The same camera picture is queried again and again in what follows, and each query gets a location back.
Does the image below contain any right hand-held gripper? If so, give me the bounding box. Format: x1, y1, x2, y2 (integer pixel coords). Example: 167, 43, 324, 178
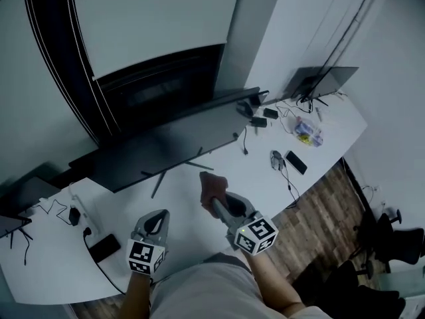
211, 192, 280, 257

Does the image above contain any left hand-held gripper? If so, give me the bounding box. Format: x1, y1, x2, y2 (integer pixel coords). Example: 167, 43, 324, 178
126, 208, 171, 276

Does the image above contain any red-brown cloth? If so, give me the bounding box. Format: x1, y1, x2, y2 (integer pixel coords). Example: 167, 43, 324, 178
199, 171, 230, 217

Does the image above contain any large black curved monitor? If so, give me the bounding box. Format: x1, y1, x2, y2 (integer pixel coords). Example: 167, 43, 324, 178
68, 86, 270, 199

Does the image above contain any person's right forearm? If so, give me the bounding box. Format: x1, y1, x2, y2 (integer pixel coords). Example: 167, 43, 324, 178
244, 253, 303, 314

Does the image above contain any person's left forearm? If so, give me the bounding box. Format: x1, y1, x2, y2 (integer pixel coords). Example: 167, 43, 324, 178
124, 270, 155, 319

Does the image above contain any black smartphone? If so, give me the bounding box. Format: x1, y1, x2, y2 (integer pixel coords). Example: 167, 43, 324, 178
285, 150, 308, 175
88, 233, 122, 264

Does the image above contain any grey computer mouse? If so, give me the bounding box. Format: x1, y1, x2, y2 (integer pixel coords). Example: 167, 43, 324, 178
270, 150, 287, 171

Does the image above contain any white power strip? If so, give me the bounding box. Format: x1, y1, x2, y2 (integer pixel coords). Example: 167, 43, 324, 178
70, 193, 100, 237

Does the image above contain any clear plastic bag of items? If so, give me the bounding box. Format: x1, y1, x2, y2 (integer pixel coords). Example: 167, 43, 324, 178
294, 116, 323, 148

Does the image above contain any dark grey flat panel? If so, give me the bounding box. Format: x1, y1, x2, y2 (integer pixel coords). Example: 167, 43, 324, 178
290, 66, 333, 100
0, 176, 63, 217

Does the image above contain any dark window glass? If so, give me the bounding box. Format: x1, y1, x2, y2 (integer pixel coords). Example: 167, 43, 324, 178
94, 43, 226, 134

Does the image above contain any black office chair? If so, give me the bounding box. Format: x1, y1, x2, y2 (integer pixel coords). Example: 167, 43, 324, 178
353, 207, 425, 278
298, 261, 408, 319

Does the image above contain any white roller blind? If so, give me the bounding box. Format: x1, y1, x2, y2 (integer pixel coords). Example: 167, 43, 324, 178
71, 0, 245, 80
0, 0, 100, 185

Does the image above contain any black mouse cable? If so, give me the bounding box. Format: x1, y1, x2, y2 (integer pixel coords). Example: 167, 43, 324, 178
280, 167, 301, 209

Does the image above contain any black power cable with plug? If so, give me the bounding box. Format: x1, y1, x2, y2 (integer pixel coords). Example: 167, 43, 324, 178
82, 226, 128, 295

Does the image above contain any thin black adapter cable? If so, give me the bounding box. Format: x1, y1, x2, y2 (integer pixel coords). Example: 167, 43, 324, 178
33, 199, 72, 226

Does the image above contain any tangled thin black cable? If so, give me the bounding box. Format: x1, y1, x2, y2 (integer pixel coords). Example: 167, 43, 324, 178
275, 100, 315, 134

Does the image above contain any dark wall conduit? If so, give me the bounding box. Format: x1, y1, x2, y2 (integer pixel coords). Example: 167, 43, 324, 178
320, 0, 378, 89

